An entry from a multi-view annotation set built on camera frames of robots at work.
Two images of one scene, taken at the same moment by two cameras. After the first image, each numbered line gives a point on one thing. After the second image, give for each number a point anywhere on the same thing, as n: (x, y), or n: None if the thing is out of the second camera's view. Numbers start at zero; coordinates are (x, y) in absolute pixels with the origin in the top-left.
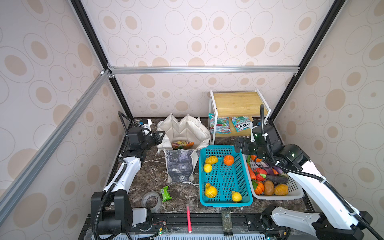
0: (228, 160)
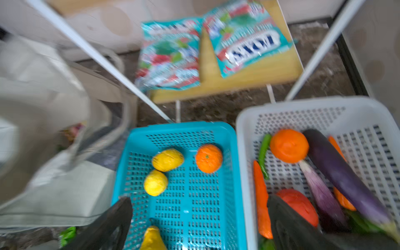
0: (209, 158)
